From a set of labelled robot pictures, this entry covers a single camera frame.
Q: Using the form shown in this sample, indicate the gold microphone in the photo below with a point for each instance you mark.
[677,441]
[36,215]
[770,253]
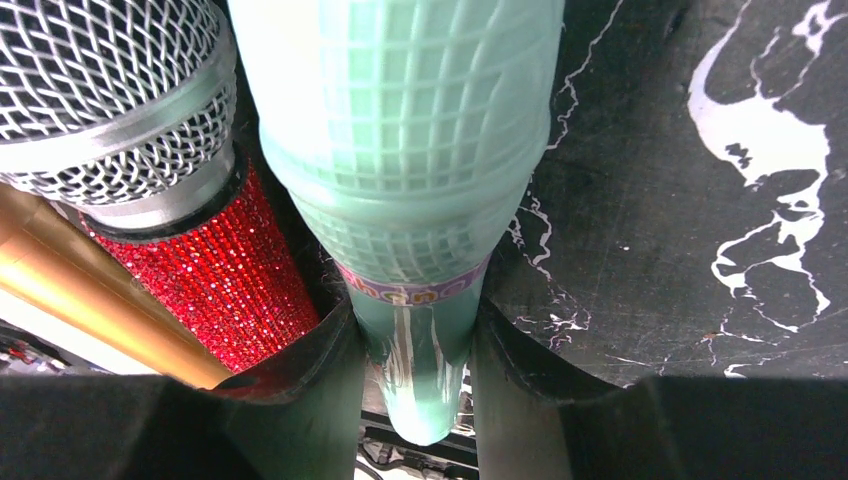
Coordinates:
[51,265]

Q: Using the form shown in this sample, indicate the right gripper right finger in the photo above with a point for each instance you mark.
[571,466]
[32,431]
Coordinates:
[539,417]

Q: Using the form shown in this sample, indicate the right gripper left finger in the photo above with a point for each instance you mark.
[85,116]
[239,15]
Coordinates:
[296,415]

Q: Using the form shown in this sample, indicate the red glitter microphone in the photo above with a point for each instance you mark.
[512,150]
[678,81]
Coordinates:
[124,111]

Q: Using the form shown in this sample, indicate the teal microphone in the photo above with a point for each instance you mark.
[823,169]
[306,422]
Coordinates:
[406,133]

